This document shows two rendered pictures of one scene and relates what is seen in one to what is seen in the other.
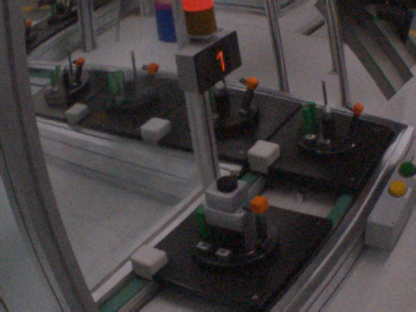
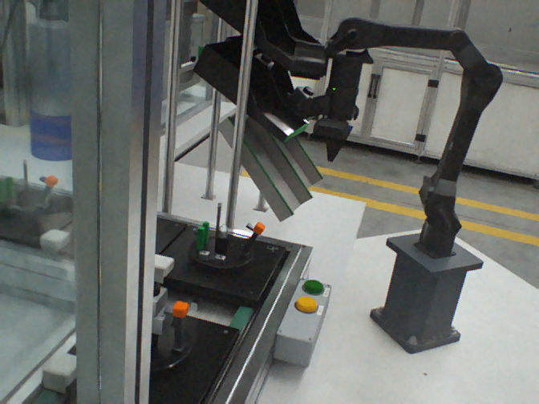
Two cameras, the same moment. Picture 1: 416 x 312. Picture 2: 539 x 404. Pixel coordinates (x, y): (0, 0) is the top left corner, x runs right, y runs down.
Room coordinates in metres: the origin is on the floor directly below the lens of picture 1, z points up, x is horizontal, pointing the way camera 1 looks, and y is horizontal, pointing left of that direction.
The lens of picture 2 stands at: (0.11, 0.17, 1.61)
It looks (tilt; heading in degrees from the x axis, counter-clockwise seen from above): 24 degrees down; 334
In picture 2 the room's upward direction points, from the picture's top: 7 degrees clockwise
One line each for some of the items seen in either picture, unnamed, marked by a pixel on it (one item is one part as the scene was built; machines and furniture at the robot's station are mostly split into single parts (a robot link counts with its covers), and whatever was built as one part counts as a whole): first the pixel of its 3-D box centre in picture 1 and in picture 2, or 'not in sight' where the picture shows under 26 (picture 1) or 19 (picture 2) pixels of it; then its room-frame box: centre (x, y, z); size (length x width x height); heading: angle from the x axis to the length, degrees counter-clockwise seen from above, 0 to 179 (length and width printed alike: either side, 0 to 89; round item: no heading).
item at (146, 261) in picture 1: (149, 263); not in sight; (0.86, 0.12, 0.97); 0.05 x 0.05 x 0.04; 52
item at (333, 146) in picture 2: (399, 30); (331, 147); (1.04, -0.41, 1.25); 0.06 x 0.04 x 0.07; 52
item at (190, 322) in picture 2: (236, 251); (148, 355); (0.87, -0.02, 0.96); 0.24 x 0.24 x 0.02; 52
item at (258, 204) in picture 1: (256, 219); (175, 323); (0.85, -0.05, 1.04); 0.04 x 0.02 x 0.08; 52
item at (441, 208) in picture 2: not in sight; (443, 212); (0.94, -0.63, 1.15); 0.09 x 0.07 x 0.06; 151
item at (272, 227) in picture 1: (235, 242); (148, 345); (0.87, -0.02, 0.98); 0.14 x 0.14 x 0.02
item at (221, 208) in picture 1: (223, 200); (143, 303); (0.88, -0.01, 1.06); 0.08 x 0.04 x 0.07; 52
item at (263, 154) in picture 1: (328, 123); (221, 240); (1.14, -0.23, 1.01); 0.24 x 0.24 x 0.13; 52
